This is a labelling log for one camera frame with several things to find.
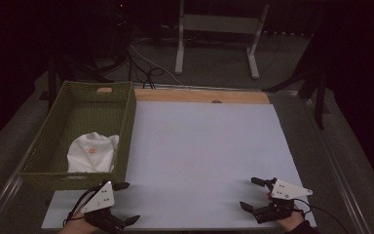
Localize black tripod stand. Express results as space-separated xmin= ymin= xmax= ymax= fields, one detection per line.
xmin=262 ymin=28 xmax=330 ymax=131

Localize left hand-held gripper cable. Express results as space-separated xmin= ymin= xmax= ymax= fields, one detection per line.
xmin=62 ymin=185 xmax=102 ymax=228

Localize right hand-held gripper cable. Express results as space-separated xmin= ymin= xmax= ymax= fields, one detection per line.
xmin=292 ymin=198 xmax=350 ymax=234

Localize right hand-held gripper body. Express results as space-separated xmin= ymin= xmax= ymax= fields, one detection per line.
xmin=252 ymin=177 xmax=314 ymax=225

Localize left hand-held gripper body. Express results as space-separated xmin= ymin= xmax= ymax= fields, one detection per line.
xmin=79 ymin=180 xmax=129 ymax=234

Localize green woven basket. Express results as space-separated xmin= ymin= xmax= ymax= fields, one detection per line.
xmin=18 ymin=80 xmax=137 ymax=191

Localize wooden table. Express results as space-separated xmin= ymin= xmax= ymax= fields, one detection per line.
xmin=133 ymin=88 xmax=271 ymax=105

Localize white floor cable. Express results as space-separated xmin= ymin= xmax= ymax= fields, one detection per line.
xmin=128 ymin=42 xmax=189 ymax=88

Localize white metal stand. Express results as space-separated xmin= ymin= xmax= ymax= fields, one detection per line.
xmin=173 ymin=0 xmax=271 ymax=80

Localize person's right hand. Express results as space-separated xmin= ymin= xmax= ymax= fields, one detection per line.
xmin=265 ymin=191 xmax=306 ymax=233

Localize person's left hand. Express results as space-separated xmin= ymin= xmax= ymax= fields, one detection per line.
xmin=57 ymin=210 xmax=100 ymax=234

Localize black floor cables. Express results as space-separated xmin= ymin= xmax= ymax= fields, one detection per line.
xmin=123 ymin=53 xmax=168 ymax=90

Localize hand-held gripper cable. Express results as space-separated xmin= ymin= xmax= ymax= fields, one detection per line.
xmin=62 ymin=185 xmax=102 ymax=228
xmin=292 ymin=198 xmax=350 ymax=234

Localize white table mat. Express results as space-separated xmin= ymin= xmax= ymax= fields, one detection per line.
xmin=41 ymin=100 xmax=318 ymax=231

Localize white cloth with orange print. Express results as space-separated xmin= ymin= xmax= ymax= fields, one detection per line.
xmin=66 ymin=131 xmax=121 ymax=174

